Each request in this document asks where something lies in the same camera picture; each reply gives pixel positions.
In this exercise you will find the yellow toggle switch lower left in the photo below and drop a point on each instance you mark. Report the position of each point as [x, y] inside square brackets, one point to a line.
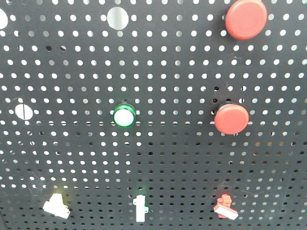
[56, 207]

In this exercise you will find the black perforated pegboard panel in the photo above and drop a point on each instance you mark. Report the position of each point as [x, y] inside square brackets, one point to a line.
[66, 64]

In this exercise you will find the lower red mushroom button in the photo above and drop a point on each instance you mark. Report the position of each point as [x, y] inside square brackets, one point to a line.
[231, 119]

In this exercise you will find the upper red mushroom button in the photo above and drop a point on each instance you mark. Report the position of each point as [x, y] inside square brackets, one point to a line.
[245, 19]

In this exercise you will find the green-white toggle switch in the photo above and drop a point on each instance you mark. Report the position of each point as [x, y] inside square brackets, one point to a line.
[141, 208]

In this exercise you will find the red toggle switch white lever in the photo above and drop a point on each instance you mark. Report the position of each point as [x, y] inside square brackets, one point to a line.
[223, 208]

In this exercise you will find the red mushroom button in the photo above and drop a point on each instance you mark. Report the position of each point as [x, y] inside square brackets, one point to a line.
[231, 119]
[245, 19]

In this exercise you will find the green round push button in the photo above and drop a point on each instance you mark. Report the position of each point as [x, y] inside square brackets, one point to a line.
[124, 115]

